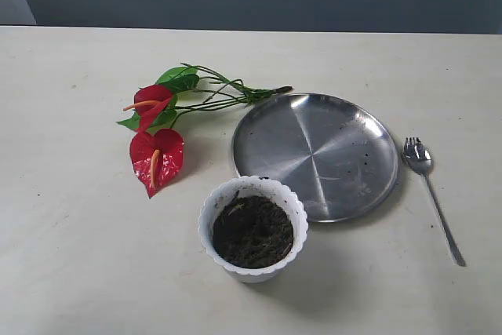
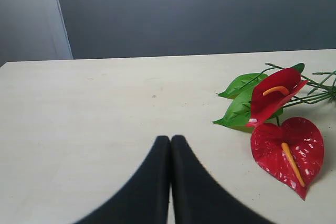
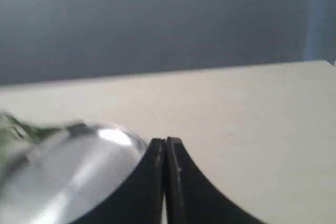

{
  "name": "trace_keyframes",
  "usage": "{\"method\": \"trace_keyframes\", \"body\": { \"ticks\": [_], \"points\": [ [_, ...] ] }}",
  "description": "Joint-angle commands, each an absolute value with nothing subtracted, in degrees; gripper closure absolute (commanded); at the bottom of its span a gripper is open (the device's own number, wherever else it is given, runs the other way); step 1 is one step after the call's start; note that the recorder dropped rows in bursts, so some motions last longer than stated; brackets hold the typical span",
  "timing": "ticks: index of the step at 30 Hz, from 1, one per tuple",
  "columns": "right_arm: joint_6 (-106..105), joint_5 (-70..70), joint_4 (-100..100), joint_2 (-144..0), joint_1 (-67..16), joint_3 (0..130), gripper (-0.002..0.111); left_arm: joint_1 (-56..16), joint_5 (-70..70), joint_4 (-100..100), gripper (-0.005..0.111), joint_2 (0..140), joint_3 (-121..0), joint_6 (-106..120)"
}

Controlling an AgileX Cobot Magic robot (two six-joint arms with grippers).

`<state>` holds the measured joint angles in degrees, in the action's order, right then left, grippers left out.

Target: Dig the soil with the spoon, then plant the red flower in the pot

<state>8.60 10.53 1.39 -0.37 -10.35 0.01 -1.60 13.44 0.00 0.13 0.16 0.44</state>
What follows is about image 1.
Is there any artificial red anthurium plant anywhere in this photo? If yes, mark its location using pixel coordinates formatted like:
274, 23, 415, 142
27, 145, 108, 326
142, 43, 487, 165
117, 63, 293, 198

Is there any white scalloped flower pot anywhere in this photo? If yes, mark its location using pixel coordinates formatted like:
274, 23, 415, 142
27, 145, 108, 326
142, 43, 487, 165
198, 176, 308, 284

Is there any stainless steel spork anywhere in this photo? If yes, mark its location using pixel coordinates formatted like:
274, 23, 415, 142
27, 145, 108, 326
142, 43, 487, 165
403, 137, 467, 268

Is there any dark potting soil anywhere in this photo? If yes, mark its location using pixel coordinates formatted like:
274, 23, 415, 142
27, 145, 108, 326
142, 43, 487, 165
212, 195, 294, 269

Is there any round stainless steel plate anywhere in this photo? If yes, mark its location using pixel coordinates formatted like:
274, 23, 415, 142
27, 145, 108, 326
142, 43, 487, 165
231, 93, 399, 223

